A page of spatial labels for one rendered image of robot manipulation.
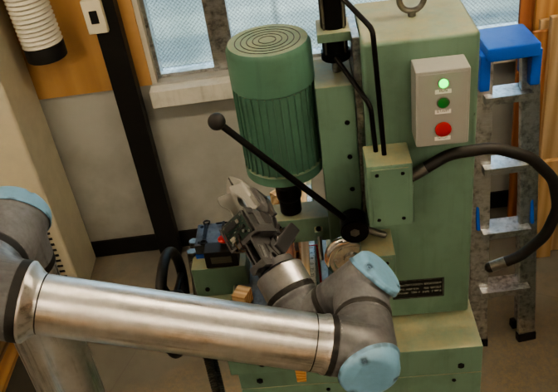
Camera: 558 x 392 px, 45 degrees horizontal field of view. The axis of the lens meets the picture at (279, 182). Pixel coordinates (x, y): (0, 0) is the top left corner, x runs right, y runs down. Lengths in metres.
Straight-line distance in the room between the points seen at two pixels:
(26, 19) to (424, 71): 1.72
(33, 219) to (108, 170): 2.03
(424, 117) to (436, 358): 0.62
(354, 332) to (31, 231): 0.51
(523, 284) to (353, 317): 1.63
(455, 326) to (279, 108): 0.69
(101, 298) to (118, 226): 2.33
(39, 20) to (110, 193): 0.91
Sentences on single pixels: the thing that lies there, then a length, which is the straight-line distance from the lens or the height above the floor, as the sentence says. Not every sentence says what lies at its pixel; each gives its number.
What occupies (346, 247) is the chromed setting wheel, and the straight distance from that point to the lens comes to 1.52.
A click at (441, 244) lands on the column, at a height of 1.02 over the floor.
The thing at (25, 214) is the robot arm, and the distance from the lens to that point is 1.10.
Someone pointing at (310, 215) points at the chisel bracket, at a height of 1.07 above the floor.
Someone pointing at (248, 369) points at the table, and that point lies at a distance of 1.57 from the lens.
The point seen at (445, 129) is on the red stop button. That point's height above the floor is 1.36.
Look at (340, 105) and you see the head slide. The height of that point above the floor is 1.38.
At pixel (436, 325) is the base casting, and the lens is 1.70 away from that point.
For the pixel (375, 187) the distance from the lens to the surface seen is 1.35.
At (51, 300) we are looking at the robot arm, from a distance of 0.98.
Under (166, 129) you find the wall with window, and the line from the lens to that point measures 2.97.
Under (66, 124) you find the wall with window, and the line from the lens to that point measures 3.04.
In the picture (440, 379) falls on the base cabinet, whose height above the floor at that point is 0.69.
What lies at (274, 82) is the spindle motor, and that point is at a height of 1.45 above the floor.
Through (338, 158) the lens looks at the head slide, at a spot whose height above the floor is 1.25.
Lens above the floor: 2.04
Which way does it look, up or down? 34 degrees down
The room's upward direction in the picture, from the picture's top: 9 degrees counter-clockwise
